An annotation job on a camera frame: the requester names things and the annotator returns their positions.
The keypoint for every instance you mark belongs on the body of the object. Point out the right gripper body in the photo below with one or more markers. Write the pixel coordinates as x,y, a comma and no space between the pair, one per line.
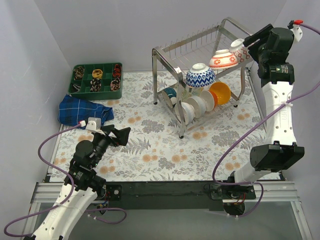
256,42

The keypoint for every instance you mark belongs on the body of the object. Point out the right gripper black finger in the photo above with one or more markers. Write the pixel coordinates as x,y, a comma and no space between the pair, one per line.
255,49
258,36

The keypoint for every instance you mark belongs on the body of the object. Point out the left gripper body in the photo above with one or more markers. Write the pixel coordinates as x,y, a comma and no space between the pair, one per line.
111,136

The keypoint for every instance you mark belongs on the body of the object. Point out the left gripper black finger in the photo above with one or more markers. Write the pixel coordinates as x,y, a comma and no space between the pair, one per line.
121,136
107,129

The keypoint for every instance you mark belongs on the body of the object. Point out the red diamond patterned bowl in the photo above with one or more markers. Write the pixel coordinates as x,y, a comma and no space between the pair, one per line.
239,50

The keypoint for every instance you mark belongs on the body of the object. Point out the orange white patterned bowl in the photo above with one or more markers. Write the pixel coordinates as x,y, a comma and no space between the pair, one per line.
223,59

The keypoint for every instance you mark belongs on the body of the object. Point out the blue white patterned bowl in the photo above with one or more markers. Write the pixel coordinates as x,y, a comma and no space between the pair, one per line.
200,75

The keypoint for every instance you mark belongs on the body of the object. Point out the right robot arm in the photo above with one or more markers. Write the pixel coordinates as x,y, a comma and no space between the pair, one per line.
280,150

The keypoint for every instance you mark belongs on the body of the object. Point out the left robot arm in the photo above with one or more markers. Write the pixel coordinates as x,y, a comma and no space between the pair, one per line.
81,186

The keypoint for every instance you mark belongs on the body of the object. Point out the stainless steel dish rack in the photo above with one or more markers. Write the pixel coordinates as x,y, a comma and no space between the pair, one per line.
178,57

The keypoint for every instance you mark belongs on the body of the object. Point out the blue plaid cloth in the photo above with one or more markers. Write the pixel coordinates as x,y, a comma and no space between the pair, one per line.
72,110

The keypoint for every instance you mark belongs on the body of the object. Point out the dark floral rolled tie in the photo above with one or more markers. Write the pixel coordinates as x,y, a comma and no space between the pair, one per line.
95,85

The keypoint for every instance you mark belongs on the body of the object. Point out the green compartment tray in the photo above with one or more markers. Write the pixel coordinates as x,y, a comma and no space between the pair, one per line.
105,92

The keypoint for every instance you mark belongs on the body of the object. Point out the yellow rolled tie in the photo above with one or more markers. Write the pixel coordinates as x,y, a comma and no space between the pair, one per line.
97,74

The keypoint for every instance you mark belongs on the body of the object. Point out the orange black rolled tie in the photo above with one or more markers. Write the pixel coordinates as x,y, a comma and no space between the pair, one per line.
117,71

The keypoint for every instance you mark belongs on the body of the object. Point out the teal rimmed white bowl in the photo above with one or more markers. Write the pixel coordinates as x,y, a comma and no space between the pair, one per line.
169,94

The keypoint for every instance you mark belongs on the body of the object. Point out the brown rolled tie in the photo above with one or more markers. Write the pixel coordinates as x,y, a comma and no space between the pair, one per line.
78,72

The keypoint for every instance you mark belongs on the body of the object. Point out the white bowl front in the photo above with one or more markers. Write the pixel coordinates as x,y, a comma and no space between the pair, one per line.
188,112

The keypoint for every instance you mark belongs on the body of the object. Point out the green patterned plate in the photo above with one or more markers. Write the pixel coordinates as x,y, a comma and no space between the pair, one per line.
196,91

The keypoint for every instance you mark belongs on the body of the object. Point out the orange flower patterned plate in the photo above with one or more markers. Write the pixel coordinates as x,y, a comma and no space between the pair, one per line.
185,95

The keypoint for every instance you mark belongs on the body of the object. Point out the white bowl middle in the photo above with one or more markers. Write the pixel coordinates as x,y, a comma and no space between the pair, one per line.
198,104

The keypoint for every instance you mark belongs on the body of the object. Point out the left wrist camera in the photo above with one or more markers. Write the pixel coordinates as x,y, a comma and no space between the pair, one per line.
93,124

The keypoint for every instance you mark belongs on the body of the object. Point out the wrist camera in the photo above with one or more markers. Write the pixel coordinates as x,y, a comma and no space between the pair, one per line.
93,124
294,26

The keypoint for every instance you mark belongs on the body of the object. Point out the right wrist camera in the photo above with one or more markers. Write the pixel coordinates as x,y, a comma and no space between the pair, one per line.
294,26

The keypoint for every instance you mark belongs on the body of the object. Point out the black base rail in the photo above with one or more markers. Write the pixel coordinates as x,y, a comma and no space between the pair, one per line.
168,203

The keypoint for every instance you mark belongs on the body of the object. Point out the aluminium frame rail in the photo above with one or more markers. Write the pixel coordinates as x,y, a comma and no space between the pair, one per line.
270,191

